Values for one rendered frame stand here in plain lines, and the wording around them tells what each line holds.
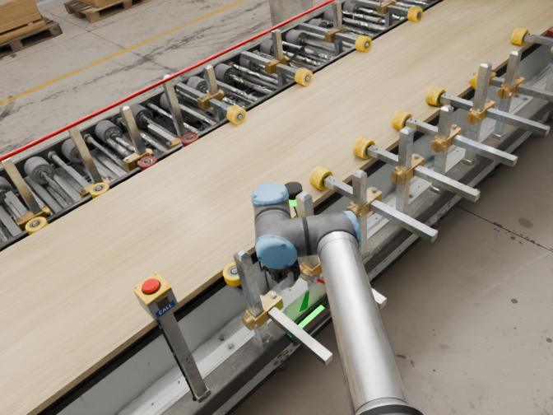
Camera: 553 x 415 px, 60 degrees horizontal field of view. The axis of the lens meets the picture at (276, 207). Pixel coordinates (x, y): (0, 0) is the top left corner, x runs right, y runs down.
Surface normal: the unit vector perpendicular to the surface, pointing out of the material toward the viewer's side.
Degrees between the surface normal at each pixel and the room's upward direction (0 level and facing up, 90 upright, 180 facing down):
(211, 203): 0
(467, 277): 0
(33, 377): 0
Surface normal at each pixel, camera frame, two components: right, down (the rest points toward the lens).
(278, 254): -0.01, 0.66
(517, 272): -0.13, -0.74
